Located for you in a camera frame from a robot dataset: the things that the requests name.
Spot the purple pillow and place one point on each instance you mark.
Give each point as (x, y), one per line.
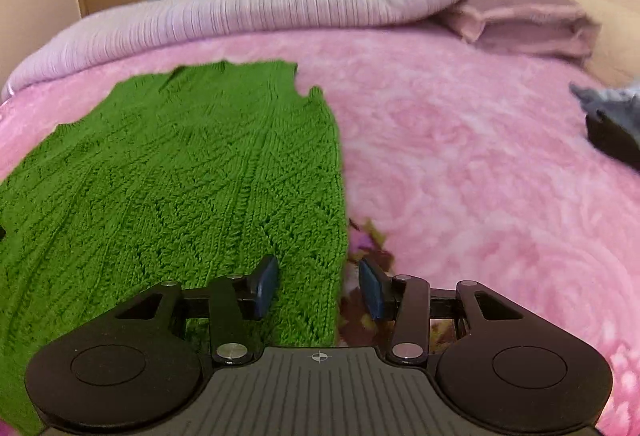
(525, 26)

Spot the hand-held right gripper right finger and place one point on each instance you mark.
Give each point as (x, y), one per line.
(372, 291)

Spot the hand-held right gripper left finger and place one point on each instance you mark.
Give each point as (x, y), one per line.
(267, 283)

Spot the black garment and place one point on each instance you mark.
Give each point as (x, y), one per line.
(615, 136)

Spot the light blue garment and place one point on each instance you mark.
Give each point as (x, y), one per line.
(610, 101)

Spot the green knitted sweater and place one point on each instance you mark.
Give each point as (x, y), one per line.
(175, 176)

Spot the lilac ribbed quilt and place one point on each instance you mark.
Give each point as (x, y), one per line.
(250, 11)

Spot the cream padded headboard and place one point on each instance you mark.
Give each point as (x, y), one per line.
(615, 41)

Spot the pink rose print blanket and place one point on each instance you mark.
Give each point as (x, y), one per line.
(475, 156)

